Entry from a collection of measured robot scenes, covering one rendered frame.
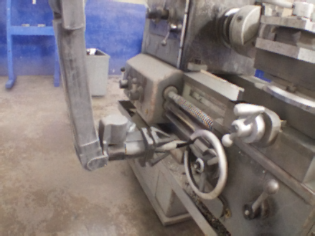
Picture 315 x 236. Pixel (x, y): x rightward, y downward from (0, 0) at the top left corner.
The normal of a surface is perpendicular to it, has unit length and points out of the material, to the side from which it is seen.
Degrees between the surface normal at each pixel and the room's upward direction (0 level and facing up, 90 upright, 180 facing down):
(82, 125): 94
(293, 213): 90
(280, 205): 90
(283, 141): 90
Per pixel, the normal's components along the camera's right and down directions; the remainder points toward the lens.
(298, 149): -0.91, 0.04
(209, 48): 0.39, 0.40
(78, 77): 0.59, 0.44
